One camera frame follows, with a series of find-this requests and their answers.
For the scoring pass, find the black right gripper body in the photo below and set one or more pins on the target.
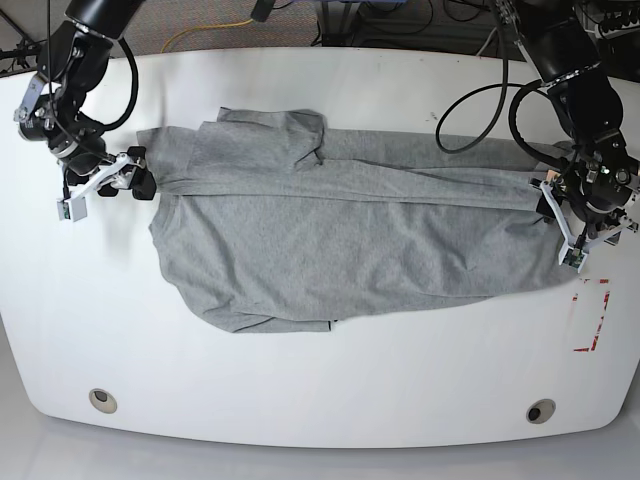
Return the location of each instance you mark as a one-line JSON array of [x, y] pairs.
[[80, 162]]

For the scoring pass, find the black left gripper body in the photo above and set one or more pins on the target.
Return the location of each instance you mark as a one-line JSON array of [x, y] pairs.
[[599, 183]]

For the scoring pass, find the grey T-shirt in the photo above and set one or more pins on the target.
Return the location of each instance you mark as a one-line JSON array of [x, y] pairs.
[[271, 222]]

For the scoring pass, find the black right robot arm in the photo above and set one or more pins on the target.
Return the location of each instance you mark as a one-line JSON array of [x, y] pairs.
[[72, 62]]

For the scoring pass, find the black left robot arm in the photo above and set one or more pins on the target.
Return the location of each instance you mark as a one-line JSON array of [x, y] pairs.
[[571, 77]]

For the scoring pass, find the red tape rectangle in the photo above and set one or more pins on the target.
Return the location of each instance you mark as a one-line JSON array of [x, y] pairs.
[[587, 313]]

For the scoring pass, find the white power strip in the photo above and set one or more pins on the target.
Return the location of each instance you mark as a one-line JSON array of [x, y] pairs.
[[619, 18]]

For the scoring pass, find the right table cable grommet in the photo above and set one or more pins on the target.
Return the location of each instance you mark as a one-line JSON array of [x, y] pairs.
[[541, 411]]

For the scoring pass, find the table cable grommet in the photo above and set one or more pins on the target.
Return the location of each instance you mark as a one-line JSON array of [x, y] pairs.
[[103, 401], [541, 411]]

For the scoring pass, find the left table cable grommet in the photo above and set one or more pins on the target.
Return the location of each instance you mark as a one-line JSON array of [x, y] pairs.
[[103, 401]]

